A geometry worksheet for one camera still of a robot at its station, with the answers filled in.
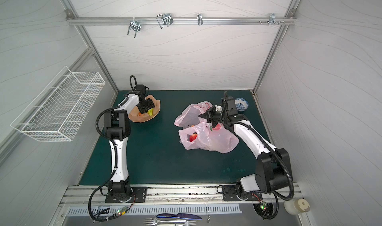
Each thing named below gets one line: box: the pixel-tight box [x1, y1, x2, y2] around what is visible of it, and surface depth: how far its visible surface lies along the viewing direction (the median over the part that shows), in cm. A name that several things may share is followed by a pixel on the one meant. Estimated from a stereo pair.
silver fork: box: [143, 218, 198, 226], surface depth 68 cm
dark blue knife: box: [156, 213, 203, 221], surface depth 70 cm
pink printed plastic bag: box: [174, 101, 240, 154], surface depth 80 cm
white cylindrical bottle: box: [284, 198, 311, 216], surface depth 64 cm
